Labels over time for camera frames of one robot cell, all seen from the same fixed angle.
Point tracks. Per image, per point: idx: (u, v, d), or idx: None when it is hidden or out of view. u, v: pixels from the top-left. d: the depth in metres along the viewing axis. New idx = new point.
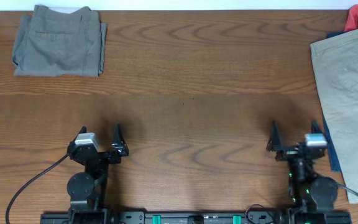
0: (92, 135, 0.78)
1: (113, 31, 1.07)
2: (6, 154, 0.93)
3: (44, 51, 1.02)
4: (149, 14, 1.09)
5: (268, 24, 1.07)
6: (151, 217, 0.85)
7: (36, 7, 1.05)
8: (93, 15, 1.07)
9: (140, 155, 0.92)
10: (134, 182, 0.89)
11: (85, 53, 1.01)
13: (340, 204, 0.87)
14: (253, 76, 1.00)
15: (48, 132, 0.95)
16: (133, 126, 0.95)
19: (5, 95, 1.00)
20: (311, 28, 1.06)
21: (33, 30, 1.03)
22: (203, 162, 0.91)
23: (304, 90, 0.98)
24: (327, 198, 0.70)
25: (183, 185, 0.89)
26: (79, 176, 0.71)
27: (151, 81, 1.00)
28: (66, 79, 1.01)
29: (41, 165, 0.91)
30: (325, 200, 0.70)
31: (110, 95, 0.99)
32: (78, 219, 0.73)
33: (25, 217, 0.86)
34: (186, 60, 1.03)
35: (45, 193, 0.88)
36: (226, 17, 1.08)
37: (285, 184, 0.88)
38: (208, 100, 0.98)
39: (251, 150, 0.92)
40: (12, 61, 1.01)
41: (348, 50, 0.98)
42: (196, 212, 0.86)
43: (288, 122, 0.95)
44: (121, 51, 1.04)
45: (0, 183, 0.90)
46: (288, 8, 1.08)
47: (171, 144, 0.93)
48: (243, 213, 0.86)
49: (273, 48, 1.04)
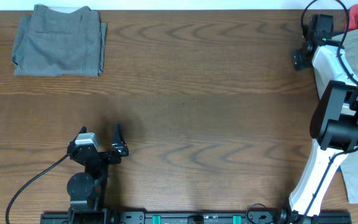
0: (92, 135, 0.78)
1: (113, 30, 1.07)
2: (5, 154, 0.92)
3: (44, 51, 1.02)
4: (149, 14, 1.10)
5: (268, 24, 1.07)
6: (151, 217, 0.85)
7: (35, 7, 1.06)
8: (93, 15, 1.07)
9: (140, 155, 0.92)
10: (133, 182, 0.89)
11: (85, 53, 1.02)
13: (340, 204, 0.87)
14: (253, 76, 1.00)
15: (48, 132, 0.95)
16: (133, 126, 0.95)
19: (5, 95, 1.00)
20: None
21: (33, 30, 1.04)
22: (203, 162, 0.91)
23: (304, 89, 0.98)
24: (328, 23, 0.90)
25: (182, 185, 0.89)
26: (79, 176, 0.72)
27: (151, 81, 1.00)
28: (66, 79, 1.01)
29: (41, 165, 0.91)
30: (327, 31, 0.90)
31: (110, 94, 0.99)
32: (78, 219, 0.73)
33: (25, 217, 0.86)
34: (186, 60, 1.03)
35: (45, 193, 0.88)
36: (226, 17, 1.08)
37: (286, 184, 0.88)
38: (208, 99, 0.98)
39: (251, 150, 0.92)
40: (12, 61, 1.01)
41: (349, 50, 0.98)
42: (196, 212, 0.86)
43: (288, 122, 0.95)
44: (121, 51, 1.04)
45: (0, 183, 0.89)
46: (288, 9, 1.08)
47: (170, 144, 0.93)
48: (243, 213, 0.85)
49: (273, 48, 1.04)
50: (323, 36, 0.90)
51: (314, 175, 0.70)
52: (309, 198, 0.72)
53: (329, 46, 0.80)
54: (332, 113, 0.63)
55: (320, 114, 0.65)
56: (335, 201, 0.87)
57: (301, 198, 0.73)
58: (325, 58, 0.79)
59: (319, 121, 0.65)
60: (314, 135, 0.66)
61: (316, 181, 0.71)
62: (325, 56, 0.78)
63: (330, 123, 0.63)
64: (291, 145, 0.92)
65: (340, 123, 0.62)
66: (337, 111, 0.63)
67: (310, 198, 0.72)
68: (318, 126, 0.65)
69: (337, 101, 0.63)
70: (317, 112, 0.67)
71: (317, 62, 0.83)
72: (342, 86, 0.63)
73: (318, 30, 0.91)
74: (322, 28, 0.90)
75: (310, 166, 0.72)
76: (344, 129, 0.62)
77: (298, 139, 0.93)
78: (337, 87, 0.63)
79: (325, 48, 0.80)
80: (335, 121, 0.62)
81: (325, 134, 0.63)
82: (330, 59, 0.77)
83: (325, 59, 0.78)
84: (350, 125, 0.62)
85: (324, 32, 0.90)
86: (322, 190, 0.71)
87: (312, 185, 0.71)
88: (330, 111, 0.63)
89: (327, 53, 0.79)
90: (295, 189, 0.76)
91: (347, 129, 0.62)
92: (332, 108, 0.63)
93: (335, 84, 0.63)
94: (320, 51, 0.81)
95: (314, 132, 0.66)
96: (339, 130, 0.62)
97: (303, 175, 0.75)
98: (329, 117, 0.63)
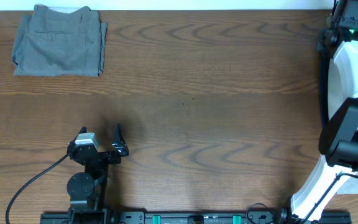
0: (92, 135, 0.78)
1: (113, 30, 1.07)
2: (5, 154, 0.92)
3: (45, 51, 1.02)
4: (149, 14, 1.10)
5: (268, 25, 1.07)
6: (151, 217, 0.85)
7: (36, 7, 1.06)
8: (93, 15, 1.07)
9: (140, 155, 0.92)
10: (134, 182, 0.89)
11: (85, 53, 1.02)
13: (340, 204, 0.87)
14: (253, 76, 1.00)
15: (48, 132, 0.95)
16: (133, 126, 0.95)
19: (5, 95, 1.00)
20: (311, 28, 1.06)
21: (33, 30, 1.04)
22: (203, 162, 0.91)
23: (305, 90, 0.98)
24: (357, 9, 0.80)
25: (183, 184, 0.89)
26: (79, 176, 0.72)
27: (151, 81, 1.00)
28: (66, 79, 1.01)
29: (41, 164, 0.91)
30: (357, 18, 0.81)
31: (111, 94, 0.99)
32: (78, 219, 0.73)
33: (25, 217, 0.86)
34: (186, 60, 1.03)
35: (44, 193, 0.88)
36: (226, 17, 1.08)
37: (286, 183, 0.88)
38: (208, 99, 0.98)
39: (252, 150, 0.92)
40: (12, 61, 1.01)
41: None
42: (196, 212, 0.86)
43: (288, 122, 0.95)
44: (121, 51, 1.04)
45: (0, 183, 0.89)
46: (287, 9, 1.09)
47: (170, 144, 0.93)
48: (243, 213, 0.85)
49: (273, 48, 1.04)
50: (349, 24, 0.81)
51: (318, 188, 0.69)
52: (310, 206, 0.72)
53: (356, 42, 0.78)
54: (345, 134, 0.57)
55: (331, 130, 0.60)
56: (335, 201, 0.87)
57: (302, 205, 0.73)
58: (348, 58, 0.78)
59: (329, 137, 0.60)
60: (323, 150, 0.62)
61: (319, 192, 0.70)
62: (349, 56, 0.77)
63: (341, 144, 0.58)
64: (291, 145, 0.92)
65: (352, 144, 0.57)
66: (350, 132, 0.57)
67: (311, 207, 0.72)
68: (327, 142, 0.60)
69: (352, 122, 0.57)
70: (329, 127, 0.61)
71: (337, 61, 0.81)
72: None
73: (345, 17, 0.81)
74: (350, 15, 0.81)
75: (314, 177, 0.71)
76: (356, 150, 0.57)
77: (298, 139, 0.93)
78: (353, 106, 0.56)
79: (350, 45, 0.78)
80: (347, 141, 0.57)
81: (334, 153, 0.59)
82: (353, 62, 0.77)
83: (348, 60, 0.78)
84: None
85: (352, 19, 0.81)
86: (325, 201, 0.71)
87: (315, 195, 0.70)
88: (344, 132, 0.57)
89: (353, 54, 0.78)
90: (299, 191, 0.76)
91: None
92: (346, 129, 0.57)
93: (352, 104, 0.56)
94: (344, 48, 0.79)
95: (323, 148, 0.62)
96: (350, 151, 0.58)
97: (306, 184, 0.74)
98: (340, 135, 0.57)
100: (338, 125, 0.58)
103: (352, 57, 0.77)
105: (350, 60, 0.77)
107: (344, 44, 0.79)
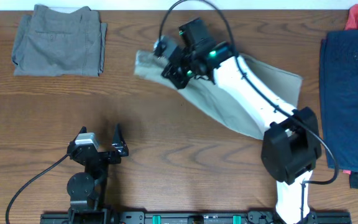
0: (92, 135, 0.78)
1: (113, 31, 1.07)
2: (5, 154, 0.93)
3: (45, 51, 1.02)
4: (149, 13, 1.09)
5: (268, 24, 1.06)
6: (151, 217, 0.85)
7: (36, 7, 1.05)
8: (93, 15, 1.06)
9: (140, 155, 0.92)
10: (134, 182, 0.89)
11: (85, 53, 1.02)
13: (340, 204, 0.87)
14: None
15: (48, 133, 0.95)
16: (133, 126, 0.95)
19: (5, 96, 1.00)
20: (311, 28, 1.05)
21: (33, 30, 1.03)
22: (203, 162, 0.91)
23: (304, 89, 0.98)
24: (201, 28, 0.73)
25: (182, 185, 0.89)
26: (79, 176, 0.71)
27: None
28: (66, 79, 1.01)
29: (41, 164, 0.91)
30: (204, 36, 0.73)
31: (110, 94, 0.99)
32: (78, 219, 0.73)
33: (25, 217, 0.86)
34: None
35: (44, 194, 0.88)
36: (228, 17, 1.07)
37: None
38: None
39: (252, 150, 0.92)
40: (12, 61, 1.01)
41: (350, 40, 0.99)
42: (196, 212, 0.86)
43: None
44: (120, 51, 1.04)
45: (0, 183, 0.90)
46: (288, 8, 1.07)
47: (171, 145, 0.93)
48: (243, 213, 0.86)
49: (274, 48, 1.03)
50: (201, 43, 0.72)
51: (293, 200, 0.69)
52: (299, 213, 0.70)
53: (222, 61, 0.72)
54: (286, 160, 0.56)
55: (277, 157, 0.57)
56: (335, 201, 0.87)
57: (292, 216, 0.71)
58: (234, 84, 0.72)
59: (275, 166, 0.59)
60: (278, 177, 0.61)
61: (296, 203, 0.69)
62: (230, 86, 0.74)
63: (287, 167, 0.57)
64: None
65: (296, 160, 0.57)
66: (288, 155, 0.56)
67: (299, 213, 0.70)
68: (277, 169, 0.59)
69: (284, 148, 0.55)
70: (268, 154, 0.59)
71: (225, 86, 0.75)
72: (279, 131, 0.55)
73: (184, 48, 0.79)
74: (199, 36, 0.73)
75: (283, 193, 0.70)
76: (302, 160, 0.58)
77: None
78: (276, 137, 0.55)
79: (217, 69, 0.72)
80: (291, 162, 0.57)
81: (288, 177, 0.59)
82: (239, 86, 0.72)
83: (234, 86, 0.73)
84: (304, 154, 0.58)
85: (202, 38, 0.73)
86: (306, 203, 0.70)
87: (294, 205, 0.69)
88: (284, 159, 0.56)
89: (234, 78, 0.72)
90: (279, 203, 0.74)
91: (304, 160, 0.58)
92: (284, 155, 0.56)
93: (271, 135, 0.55)
94: (217, 75, 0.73)
95: (279, 175, 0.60)
96: (299, 165, 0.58)
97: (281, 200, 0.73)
98: (283, 162, 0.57)
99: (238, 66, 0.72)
100: (278, 157, 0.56)
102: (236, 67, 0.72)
103: (234, 81, 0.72)
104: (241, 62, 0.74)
105: (235, 86, 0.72)
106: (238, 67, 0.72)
107: (216, 72, 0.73)
